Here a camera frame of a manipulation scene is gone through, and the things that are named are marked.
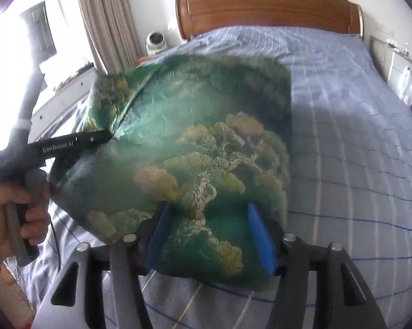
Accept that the brown wooden headboard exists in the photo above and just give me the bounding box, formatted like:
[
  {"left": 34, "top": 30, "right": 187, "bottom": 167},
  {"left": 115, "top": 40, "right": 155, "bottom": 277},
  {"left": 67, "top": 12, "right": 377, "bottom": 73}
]
[{"left": 176, "top": 0, "right": 365, "bottom": 40}]

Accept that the green landscape print padded jacket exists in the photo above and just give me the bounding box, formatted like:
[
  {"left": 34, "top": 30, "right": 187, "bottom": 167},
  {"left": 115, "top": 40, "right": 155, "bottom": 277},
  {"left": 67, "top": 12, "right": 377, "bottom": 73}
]
[{"left": 48, "top": 53, "right": 294, "bottom": 287}]

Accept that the small white desk fan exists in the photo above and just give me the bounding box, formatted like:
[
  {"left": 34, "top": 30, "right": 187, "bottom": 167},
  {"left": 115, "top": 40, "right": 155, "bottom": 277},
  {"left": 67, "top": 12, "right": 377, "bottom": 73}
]
[{"left": 145, "top": 31, "right": 169, "bottom": 56}]

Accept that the white bedside cabinet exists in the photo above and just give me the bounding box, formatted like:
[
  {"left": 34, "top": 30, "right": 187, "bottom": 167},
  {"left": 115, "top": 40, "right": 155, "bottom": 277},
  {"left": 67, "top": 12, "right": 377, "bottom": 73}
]
[{"left": 369, "top": 35, "right": 412, "bottom": 94}]

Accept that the bed with blue checked sheet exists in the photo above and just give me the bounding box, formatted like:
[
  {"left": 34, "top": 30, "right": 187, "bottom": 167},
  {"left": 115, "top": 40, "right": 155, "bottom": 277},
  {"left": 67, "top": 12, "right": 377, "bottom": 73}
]
[{"left": 7, "top": 25, "right": 412, "bottom": 329}]

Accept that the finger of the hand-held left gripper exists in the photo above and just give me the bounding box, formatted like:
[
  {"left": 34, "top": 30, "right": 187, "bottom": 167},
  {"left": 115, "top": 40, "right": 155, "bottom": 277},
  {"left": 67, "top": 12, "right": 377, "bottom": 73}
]
[{"left": 77, "top": 129, "right": 113, "bottom": 149}]

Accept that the beige curtain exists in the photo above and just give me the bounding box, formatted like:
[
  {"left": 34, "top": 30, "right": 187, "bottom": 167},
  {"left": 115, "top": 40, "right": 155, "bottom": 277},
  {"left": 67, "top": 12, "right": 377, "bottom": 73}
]
[{"left": 74, "top": 0, "right": 141, "bottom": 76}]

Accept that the white plastic bag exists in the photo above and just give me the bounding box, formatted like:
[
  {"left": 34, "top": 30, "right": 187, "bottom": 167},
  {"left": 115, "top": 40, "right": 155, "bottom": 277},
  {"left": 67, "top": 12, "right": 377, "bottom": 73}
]
[{"left": 400, "top": 67, "right": 412, "bottom": 106}]

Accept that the black cable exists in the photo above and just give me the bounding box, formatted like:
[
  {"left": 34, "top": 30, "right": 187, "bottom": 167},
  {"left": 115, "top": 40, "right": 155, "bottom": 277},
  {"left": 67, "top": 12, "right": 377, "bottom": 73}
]
[
  {"left": 9, "top": 71, "right": 44, "bottom": 131},
  {"left": 49, "top": 221, "right": 61, "bottom": 273}
]

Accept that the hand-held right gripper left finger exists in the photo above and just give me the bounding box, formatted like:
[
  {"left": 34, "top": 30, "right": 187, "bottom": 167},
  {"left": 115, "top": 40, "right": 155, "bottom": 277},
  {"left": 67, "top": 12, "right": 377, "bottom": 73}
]
[{"left": 31, "top": 203, "right": 179, "bottom": 329}]

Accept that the person's left forearm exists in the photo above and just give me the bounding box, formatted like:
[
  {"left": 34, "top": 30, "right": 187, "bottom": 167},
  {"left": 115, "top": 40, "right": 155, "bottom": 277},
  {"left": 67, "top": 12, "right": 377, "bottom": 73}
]
[{"left": 0, "top": 252, "right": 35, "bottom": 329}]

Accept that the window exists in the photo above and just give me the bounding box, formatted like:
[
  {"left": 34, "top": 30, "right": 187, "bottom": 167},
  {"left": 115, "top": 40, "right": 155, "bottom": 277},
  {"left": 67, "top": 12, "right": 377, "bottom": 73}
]
[{"left": 19, "top": 2, "right": 59, "bottom": 66}]

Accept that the white drawer cabinet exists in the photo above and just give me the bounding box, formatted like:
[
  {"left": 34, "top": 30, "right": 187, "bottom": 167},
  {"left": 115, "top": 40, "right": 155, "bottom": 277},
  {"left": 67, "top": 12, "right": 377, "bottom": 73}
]
[{"left": 31, "top": 65, "right": 97, "bottom": 138}]

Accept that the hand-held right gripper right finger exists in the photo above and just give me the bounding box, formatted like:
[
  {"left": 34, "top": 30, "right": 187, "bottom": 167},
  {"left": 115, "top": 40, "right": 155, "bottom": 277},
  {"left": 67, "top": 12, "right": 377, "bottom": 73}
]
[{"left": 245, "top": 203, "right": 388, "bottom": 329}]

